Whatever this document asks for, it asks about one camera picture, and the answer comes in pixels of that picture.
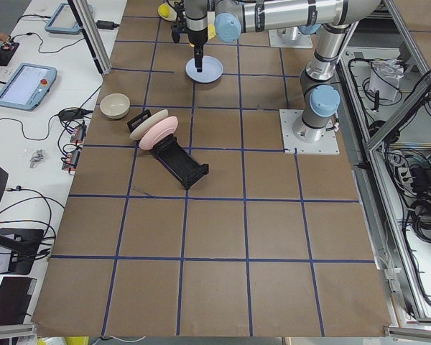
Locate beige bowl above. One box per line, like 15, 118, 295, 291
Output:
100, 93, 130, 119

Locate near blue teach pendant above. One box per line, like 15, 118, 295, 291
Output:
0, 63, 57, 111

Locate cream plate in rack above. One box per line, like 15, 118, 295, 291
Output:
129, 109, 169, 141

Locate small metal clamp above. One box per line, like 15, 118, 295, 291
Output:
29, 149, 45, 169

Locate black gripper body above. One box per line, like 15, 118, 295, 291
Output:
171, 11, 216, 49

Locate black dish rack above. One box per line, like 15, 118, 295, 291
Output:
127, 110, 209, 190

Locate blue teach pendant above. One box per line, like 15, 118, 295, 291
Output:
0, 63, 57, 111
45, 3, 81, 35

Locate yellow lemon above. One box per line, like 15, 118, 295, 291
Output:
158, 4, 170, 19

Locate far blue teach pendant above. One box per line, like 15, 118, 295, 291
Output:
45, 3, 81, 35

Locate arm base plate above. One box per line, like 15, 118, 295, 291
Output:
269, 27, 312, 49
279, 109, 340, 155

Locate cream plate with lemon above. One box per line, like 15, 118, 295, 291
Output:
161, 2, 185, 22

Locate aluminium frame post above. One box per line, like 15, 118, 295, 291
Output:
68, 0, 111, 75

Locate blue plate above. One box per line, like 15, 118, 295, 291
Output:
185, 55, 223, 83

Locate black monitor stand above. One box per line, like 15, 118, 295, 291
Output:
0, 167, 44, 275

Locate black power adapter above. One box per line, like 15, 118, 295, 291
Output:
96, 20, 120, 30

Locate pink plate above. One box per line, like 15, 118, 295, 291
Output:
139, 116, 178, 150

